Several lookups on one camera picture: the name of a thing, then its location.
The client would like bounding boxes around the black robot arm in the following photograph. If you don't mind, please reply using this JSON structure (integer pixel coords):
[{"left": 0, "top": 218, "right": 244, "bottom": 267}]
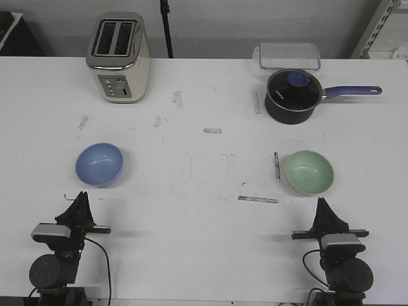
[
  {"left": 29, "top": 191, "right": 111, "bottom": 305},
  {"left": 291, "top": 197, "right": 374, "bottom": 305}
]

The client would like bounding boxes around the cream and chrome toaster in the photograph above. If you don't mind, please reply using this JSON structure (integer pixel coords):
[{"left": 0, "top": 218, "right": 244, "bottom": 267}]
[{"left": 86, "top": 11, "right": 151, "bottom": 104}]

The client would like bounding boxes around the grey slotted shelf upright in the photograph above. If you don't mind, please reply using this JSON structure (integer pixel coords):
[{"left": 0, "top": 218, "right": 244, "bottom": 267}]
[{"left": 350, "top": 0, "right": 401, "bottom": 59}]

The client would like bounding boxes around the black box at left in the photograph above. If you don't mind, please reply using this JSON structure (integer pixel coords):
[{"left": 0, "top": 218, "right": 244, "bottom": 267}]
[{"left": 1, "top": 11, "right": 45, "bottom": 57}]

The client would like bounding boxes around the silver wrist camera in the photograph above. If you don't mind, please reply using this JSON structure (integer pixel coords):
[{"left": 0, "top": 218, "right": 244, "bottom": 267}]
[
  {"left": 321, "top": 233, "right": 366, "bottom": 252},
  {"left": 31, "top": 223, "right": 71, "bottom": 244}
]

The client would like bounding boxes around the white crumpled cloth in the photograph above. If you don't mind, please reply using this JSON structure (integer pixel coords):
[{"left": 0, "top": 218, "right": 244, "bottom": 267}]
[{"left": 391, "top": 46, "right": 408, "bottom": 61}]

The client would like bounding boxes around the blue bowl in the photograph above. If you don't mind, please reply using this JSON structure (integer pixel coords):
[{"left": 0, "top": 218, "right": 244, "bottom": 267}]
[{"left": 75, "top": 143, "right": 124, "bottom": 187}]

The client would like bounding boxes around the green bowl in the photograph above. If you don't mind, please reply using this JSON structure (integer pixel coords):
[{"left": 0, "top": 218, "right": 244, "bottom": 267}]
[{"left": 284, "top": 150, "right": 335, "bottom": 196}]

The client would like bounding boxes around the black tripod pole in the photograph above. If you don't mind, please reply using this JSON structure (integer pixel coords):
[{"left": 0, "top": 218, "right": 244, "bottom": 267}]
[{"left": 159, "top": 0, "right": 173, "bottom": 59}]

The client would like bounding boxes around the clear plastic food container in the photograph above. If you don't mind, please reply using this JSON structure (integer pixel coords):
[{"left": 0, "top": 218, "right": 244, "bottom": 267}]
[{"left": 252, "top": 41, "right": 321, "bottom": 70}]

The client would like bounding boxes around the dark blue saucepan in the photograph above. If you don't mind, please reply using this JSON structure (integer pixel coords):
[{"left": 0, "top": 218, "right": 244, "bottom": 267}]
[{"left": 265, "top": 69, "right": 383, "bottom": 124}]

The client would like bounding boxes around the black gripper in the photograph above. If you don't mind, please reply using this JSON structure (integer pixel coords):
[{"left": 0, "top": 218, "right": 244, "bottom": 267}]
[
  {"left": 291, "top": 197, "right": 370, "bottom": 250},
  {"left": 55, "top": 191, "right": 111, "bottom": 247}
]

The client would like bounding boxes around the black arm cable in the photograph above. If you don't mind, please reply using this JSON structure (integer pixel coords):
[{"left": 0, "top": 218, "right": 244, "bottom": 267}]
[
  {"left": 84, "top": 237, "right": 112, "bottom": 306},
  {"left": 302, "top": 249, "right": 329, "bottom": 290}
]

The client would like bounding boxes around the glass pot lid blue knob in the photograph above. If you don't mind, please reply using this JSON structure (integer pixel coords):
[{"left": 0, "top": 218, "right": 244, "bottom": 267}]
[{"left": 267, "top": 69, "right": 323, "bottom": 111}]

